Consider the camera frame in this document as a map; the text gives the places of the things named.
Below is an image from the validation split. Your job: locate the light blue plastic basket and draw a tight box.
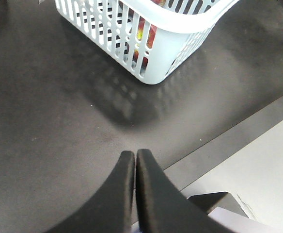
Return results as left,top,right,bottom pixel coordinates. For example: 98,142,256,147
55,0,235,84

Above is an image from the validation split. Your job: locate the robot base black white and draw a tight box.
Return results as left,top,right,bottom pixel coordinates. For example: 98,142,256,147
188,192,282,233

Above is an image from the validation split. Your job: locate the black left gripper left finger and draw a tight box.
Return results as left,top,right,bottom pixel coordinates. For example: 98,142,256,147
47,150,135,233

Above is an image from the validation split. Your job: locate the red apple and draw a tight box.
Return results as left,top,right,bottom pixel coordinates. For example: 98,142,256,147
126,0,167,73

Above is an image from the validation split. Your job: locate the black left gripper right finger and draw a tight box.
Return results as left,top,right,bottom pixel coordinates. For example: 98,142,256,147
136,149,231,233

